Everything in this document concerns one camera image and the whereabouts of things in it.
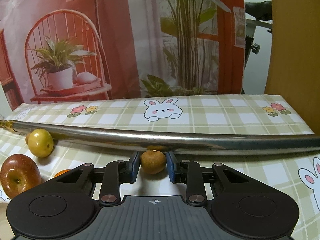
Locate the brown longan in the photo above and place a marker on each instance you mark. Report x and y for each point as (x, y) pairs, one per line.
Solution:
(27, 138)
(153, 162)

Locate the beige round plate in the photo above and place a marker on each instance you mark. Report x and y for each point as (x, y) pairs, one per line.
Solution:
(5, 226)

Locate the printed room backdrop cloth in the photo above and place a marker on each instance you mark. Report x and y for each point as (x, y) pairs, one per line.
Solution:
(85, 50)

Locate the orange mandarin front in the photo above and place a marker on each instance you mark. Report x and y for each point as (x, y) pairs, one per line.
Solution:
(157, 148)

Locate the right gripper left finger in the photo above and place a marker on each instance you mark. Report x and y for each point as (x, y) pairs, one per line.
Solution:
(117, 173)

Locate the orange mandarin back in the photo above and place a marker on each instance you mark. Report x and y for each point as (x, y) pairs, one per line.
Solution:
(61, 172)

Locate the large dark red apple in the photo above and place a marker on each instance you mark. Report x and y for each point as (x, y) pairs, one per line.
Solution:
(19, 173)

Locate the orange mandarin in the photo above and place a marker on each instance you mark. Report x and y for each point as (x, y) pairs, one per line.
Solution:
(61, 172)
(157, 148)

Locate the black exercise bike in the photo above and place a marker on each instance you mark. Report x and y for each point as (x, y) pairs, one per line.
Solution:
(258, 46)

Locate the silver gold metal pole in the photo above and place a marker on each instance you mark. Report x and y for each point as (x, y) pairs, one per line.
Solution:
(183, 143)

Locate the yellow-green plum by pole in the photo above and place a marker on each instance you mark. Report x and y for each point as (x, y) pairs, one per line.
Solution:
(40, 143)

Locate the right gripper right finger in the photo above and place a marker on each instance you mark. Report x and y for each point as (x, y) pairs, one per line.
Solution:
(189, 173)

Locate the wooden headboard panel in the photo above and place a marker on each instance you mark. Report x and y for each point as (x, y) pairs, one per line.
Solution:
(294, 64)

